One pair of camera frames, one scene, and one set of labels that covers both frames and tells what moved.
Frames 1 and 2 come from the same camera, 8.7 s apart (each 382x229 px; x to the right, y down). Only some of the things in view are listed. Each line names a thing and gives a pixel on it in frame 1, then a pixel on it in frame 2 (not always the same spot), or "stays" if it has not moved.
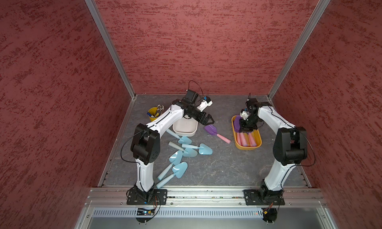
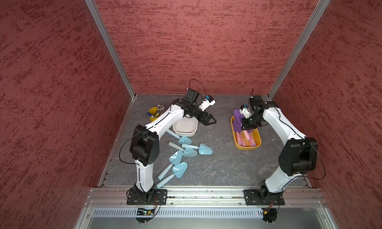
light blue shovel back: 183,140 stays
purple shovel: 212,130 → 237,123
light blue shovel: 178,171 stays
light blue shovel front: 175,159 stays
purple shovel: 237,122 → 240,139
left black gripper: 203,114 stays
